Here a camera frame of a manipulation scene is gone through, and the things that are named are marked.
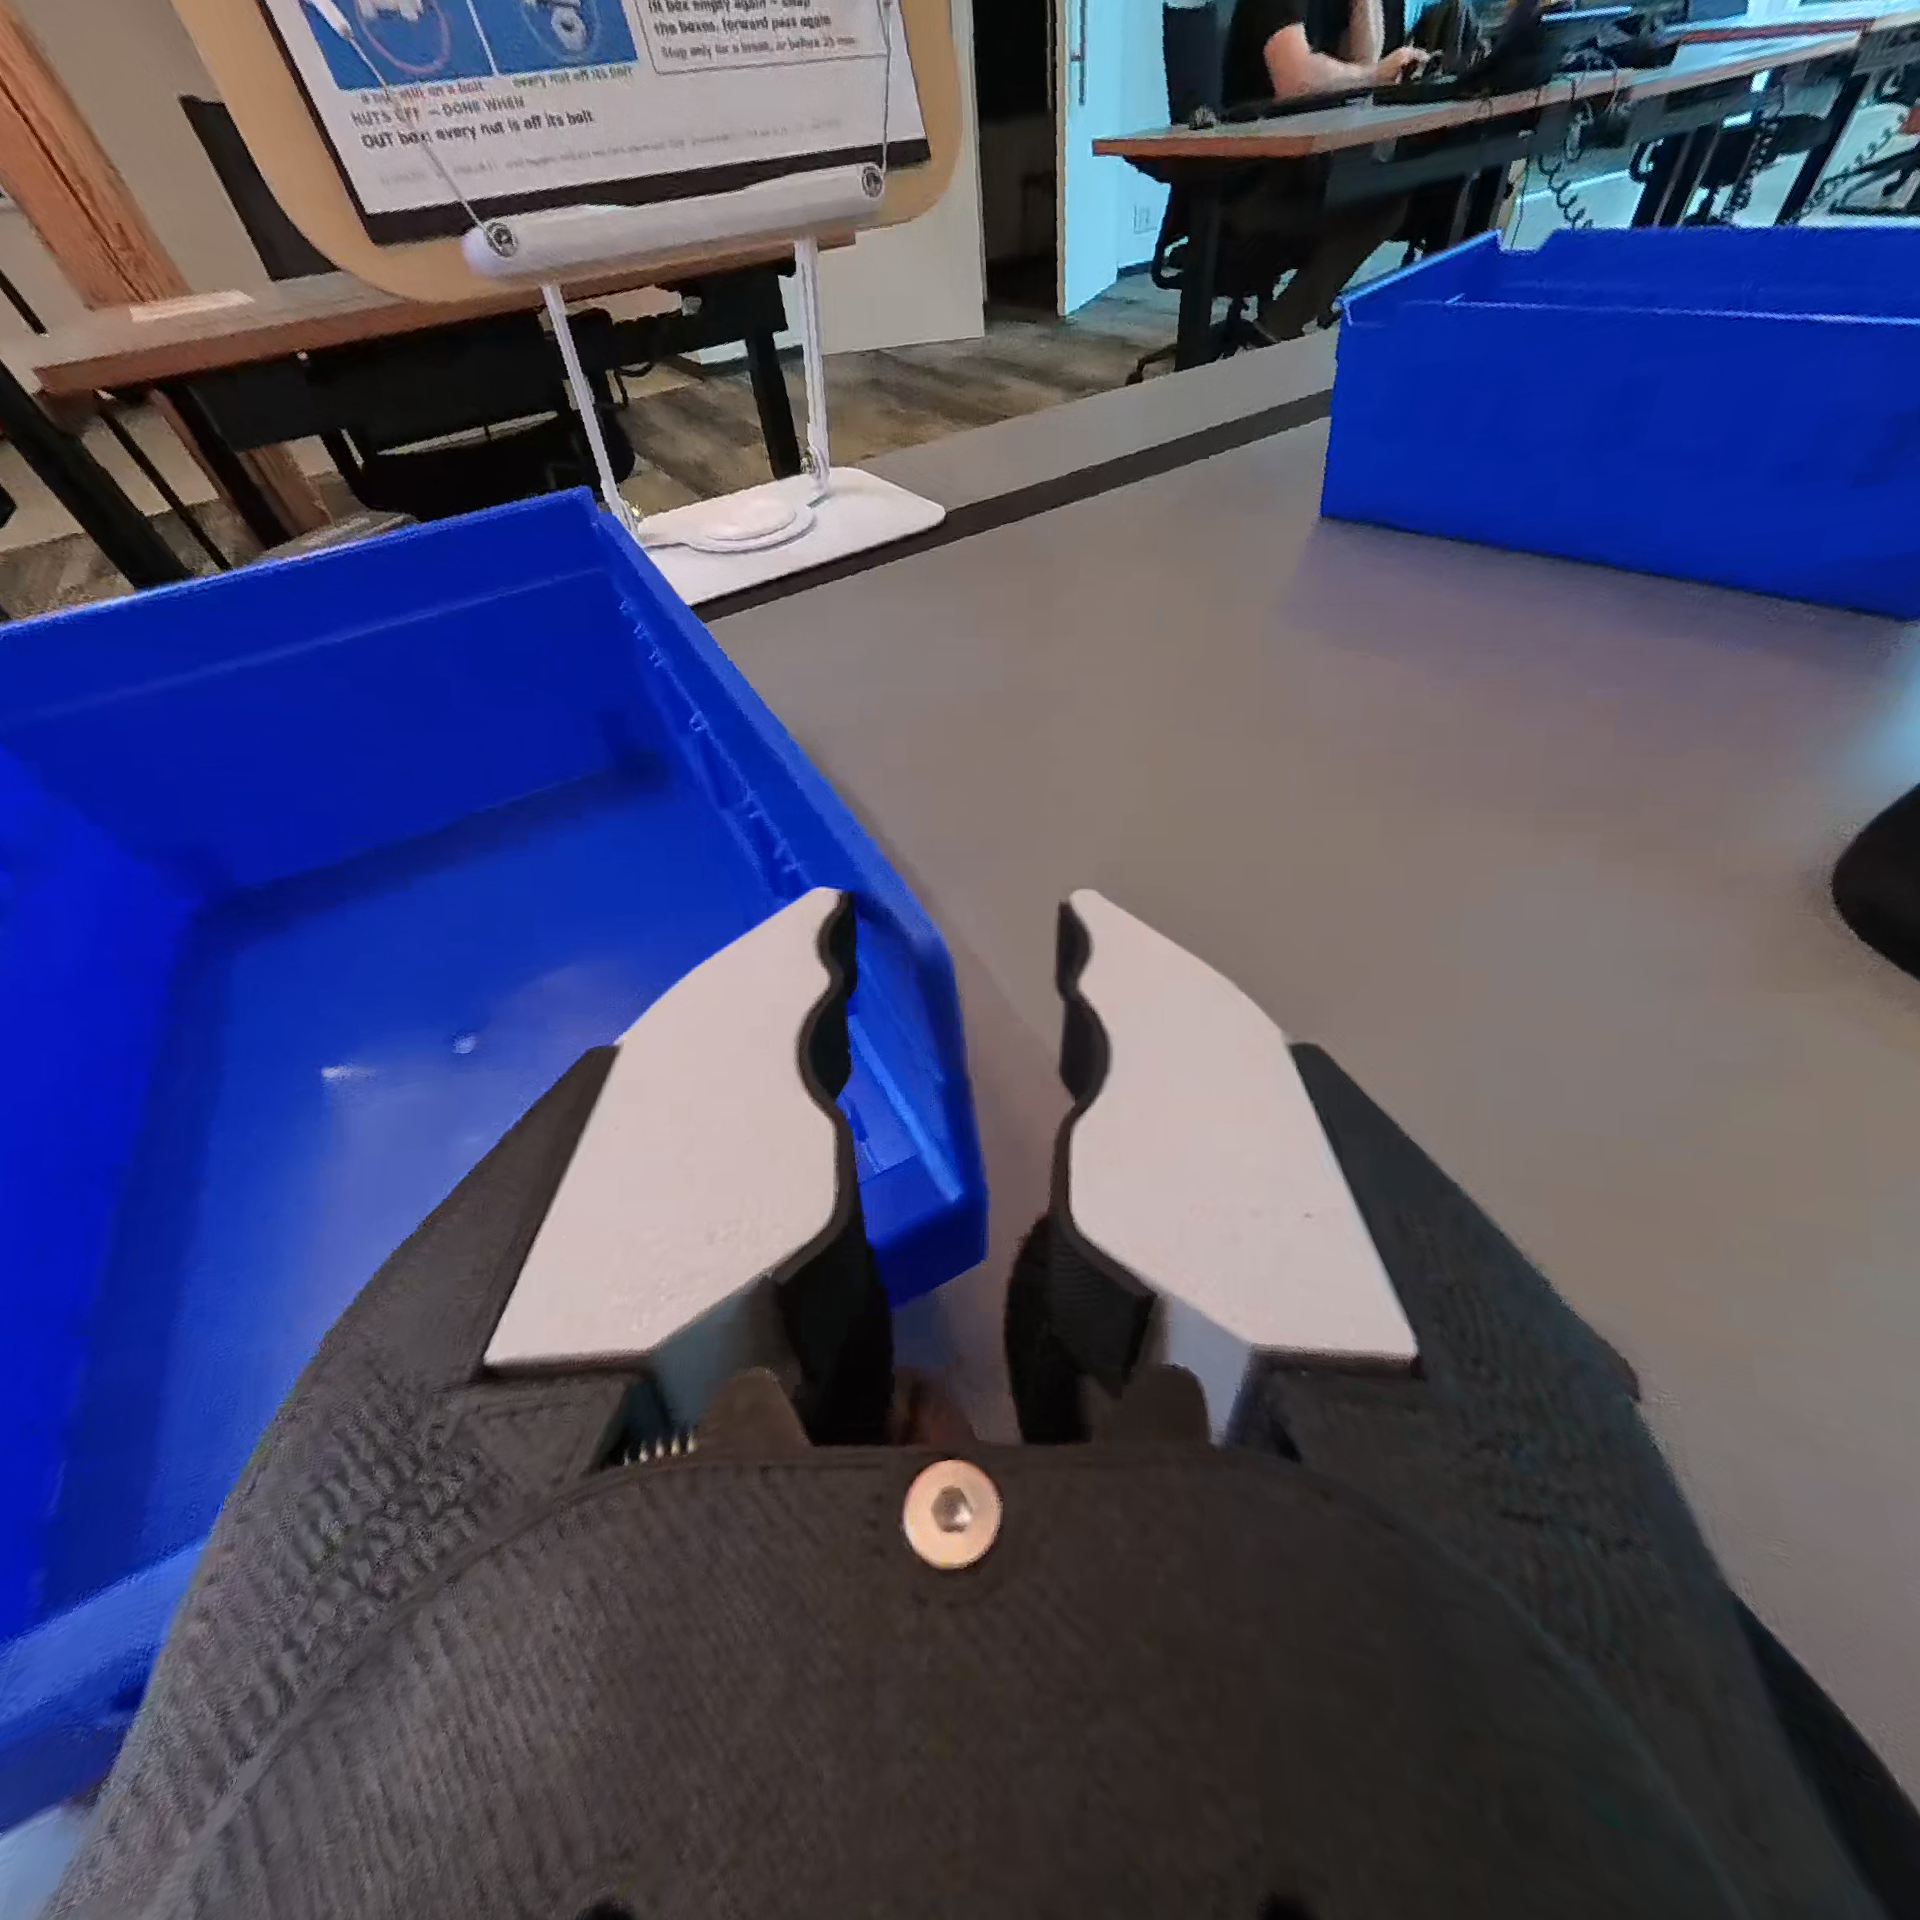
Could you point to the instruction sign board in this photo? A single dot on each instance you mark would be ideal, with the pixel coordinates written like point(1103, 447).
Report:
point(602, 92)

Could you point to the wooden office desk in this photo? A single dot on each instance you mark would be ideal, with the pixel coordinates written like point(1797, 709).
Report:
point(1440, 116)

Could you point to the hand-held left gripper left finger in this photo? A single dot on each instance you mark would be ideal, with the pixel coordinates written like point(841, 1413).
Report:
point(675, 1200)

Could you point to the blue plastic bin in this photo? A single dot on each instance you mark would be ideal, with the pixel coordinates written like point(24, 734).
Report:
point(1621, 450)
point(362, 901)

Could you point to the black round cushion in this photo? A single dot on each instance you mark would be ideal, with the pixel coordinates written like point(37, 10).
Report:
point(1890, 885)

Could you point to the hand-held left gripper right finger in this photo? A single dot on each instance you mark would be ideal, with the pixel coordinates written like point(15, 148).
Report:
point(1216, 1200)

